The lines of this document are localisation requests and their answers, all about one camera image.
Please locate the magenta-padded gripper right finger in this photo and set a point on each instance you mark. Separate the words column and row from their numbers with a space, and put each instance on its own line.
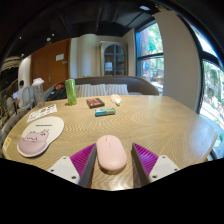
column 151, row 164

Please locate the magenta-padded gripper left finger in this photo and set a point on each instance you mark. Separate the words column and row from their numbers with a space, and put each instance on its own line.
column 74, row 163

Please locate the pink computer mouse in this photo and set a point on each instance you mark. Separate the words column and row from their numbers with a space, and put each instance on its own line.
column 111, row 153

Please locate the white mouse pad, pink wrist rest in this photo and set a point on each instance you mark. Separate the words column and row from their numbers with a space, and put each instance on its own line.
column 41, row 133

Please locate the white sticker sheet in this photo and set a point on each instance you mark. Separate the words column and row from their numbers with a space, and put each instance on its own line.
column 41, row 113

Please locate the small teal pack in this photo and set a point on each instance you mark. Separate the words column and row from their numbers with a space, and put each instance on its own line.
column 105, row 111

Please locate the green drink can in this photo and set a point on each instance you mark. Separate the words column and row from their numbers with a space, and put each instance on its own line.
column 70, row 91

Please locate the black backpack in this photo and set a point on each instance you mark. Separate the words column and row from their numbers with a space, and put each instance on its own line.
column 57, row 91

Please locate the grey tufted chair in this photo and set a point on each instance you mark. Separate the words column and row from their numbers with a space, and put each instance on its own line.
column 11, row 123

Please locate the striped cushion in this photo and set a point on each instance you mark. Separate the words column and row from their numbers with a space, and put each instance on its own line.
column 117, row 89
column 91, row 90

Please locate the brown curved sofa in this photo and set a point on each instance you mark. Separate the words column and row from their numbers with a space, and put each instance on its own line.
column 140, row 85

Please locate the white chair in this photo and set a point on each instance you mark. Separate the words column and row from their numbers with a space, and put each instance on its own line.
column 26, row 96

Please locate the person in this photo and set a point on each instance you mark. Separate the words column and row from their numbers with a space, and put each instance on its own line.
column 20, row 89

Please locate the wooden door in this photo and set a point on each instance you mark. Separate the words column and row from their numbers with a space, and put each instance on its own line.
column 46, row 70

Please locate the white door sign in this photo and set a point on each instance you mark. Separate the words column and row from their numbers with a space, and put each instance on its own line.
column 60, row 57

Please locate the arched glass-door cabinet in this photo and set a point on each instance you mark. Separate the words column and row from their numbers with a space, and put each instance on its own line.
column 114, row 60

